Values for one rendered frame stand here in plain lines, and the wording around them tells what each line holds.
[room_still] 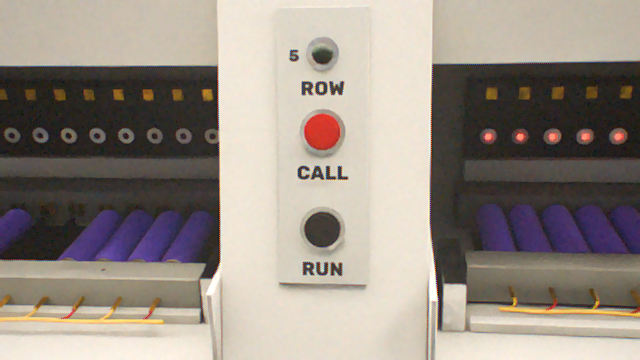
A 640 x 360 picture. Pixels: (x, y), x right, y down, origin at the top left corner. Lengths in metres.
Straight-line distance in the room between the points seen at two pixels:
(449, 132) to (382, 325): 0.22
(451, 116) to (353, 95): 0.21
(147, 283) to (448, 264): 0.16
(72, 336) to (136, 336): 0.03
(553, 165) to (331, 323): 0.22
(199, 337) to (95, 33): 0.16
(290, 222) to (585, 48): 0.15
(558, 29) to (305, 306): 0.16
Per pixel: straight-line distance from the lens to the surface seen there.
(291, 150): 0.31
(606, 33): 0.34
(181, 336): 0.38
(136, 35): 0.34
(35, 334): 0.41
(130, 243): 0.45
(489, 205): 0.47
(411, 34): 0.31
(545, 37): 0.33
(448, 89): 0.51
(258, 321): 0.33
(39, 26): 0.36
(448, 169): 0.51
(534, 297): 0.40
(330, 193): 0.31
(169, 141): 0.51
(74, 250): 0.44
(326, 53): 0.31
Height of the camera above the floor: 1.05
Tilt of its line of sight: 5 degrees down
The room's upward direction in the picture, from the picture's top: straight up
